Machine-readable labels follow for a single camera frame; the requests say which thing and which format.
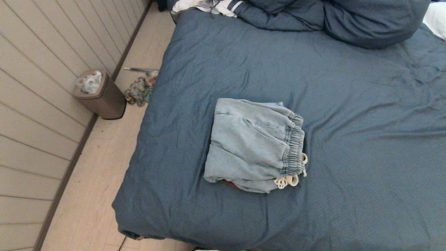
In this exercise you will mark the light blue denim shorts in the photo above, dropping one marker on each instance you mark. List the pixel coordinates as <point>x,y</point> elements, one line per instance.
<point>251,146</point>

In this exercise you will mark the rust brown shorts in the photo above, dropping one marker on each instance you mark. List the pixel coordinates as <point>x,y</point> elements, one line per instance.
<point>231,184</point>

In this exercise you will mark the multicoloured rag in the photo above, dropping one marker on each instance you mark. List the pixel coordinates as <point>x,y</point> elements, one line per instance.
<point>137,92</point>

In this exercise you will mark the thin silver metal rod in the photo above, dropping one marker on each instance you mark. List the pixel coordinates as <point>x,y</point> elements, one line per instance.
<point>139,69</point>

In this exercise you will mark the brown trash bin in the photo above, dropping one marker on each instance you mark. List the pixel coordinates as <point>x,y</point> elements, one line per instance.
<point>109,101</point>

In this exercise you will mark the white striped garment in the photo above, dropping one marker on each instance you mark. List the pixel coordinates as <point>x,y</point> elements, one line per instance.
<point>223,7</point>

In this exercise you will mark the blue bed cover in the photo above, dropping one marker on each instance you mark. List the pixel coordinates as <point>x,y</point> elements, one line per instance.
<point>348,139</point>

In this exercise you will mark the small black object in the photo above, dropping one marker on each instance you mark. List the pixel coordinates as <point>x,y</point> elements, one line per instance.
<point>162,4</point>

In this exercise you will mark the clear plastic bin bag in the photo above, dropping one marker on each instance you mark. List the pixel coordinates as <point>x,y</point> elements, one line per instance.
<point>90,83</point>

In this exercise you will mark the crumpled blue duvet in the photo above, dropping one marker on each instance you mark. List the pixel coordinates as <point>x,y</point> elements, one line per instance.
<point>366,24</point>

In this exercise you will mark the white pillow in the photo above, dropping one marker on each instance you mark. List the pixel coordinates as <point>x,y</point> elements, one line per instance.
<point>437,21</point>

